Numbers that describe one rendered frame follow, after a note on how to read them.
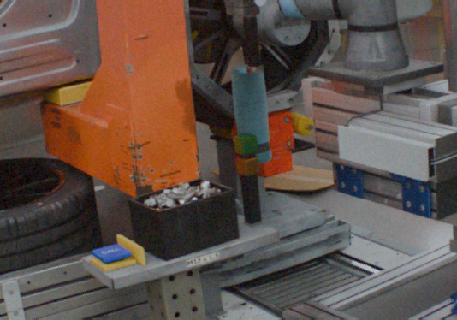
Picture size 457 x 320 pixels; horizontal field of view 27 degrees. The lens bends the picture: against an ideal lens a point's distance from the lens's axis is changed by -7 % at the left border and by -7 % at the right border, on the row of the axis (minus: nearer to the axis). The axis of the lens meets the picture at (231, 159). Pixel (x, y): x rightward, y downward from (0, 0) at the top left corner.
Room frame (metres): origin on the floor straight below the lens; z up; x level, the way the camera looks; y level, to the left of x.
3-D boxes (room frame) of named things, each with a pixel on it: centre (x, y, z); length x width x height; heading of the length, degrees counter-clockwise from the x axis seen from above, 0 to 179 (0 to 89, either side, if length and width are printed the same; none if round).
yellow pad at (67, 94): (2.79, 0.44, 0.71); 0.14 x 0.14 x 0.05; 30
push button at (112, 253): (2.04, 0.28, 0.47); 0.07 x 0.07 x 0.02; 30
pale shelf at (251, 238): (2.12, 0.13, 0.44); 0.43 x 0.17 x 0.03; 120
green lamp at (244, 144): (2.22, -0.04, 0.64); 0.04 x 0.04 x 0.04; 30
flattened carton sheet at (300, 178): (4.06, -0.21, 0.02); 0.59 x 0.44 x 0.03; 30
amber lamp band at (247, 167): (2.22, -0.04, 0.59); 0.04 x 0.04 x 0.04; 30
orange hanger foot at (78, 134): (2.64, 0.35, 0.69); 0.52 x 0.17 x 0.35; 30
